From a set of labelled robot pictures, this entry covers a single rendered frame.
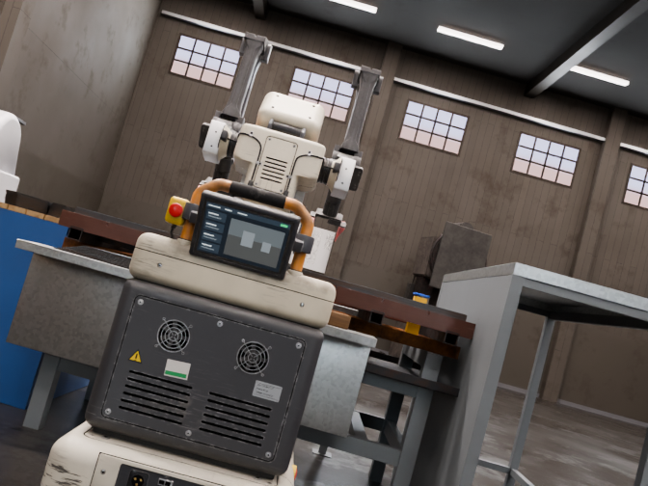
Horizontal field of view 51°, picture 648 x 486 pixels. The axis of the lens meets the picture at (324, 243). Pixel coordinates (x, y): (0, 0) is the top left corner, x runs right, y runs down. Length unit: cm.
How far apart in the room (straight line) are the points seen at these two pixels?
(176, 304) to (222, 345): 16
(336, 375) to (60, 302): 105
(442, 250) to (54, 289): 986
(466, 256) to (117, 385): 1072
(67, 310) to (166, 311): 94
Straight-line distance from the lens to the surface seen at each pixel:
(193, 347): 179
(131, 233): 267
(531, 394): 368
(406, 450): 269
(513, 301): 231
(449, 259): 1212
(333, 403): 255
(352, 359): 253
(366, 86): 249
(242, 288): 177
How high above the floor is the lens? 77
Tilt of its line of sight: 4 degrees up
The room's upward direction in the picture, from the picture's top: 16 degrees clockwise
